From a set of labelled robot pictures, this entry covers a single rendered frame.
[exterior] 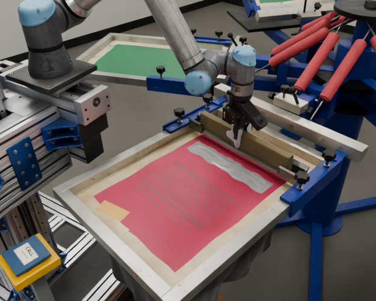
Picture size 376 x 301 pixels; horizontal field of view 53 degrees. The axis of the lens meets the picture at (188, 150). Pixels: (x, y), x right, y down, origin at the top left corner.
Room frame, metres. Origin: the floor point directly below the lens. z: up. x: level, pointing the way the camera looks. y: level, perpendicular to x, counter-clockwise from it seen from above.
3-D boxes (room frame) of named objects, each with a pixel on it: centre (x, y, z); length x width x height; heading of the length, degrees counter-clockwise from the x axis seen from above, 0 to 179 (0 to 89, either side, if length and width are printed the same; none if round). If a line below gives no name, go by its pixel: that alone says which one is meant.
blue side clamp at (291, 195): (0.93, -0.41, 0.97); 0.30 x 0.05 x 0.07; 133
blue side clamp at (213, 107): (1.34, -0.03, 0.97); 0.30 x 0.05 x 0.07; 133
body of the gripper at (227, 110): (1.14, -0.18, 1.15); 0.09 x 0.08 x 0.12; 43
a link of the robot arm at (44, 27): (1.25, 0.47, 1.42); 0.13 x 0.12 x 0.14; 159
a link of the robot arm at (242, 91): (1.13, -0.18, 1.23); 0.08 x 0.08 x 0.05
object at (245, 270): (0.78, -0.14, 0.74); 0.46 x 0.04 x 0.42; 133
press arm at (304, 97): (1.35, -0.45, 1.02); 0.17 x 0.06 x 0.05; 133
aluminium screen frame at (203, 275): (0.97, -0.04, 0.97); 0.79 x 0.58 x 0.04; 133
